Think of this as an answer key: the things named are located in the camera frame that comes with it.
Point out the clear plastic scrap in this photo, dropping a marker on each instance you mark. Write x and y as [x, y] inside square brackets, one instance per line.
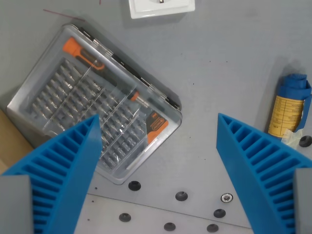
[292, 137]

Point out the black round hole plug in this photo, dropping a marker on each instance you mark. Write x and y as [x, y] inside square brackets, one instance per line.
[134, 185]
[181, 196]
[124, 217]

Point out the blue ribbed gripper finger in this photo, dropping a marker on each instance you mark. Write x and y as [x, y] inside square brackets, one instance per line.
[243, 156]
[73, 156]

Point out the white wall socket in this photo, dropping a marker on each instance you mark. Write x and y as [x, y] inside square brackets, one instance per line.
[161, 8]

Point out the yellow cylinder with blue wrap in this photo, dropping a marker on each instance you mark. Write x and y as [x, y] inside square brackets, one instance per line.
[288, 109]

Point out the brown wooden board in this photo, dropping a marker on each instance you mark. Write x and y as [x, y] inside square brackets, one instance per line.
[12, 146]

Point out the silver torx screw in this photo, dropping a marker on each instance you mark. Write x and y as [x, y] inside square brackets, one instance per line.
[226, 197]

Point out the clear screwdriver bit set case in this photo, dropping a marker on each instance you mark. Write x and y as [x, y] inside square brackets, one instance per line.
[73, 80]

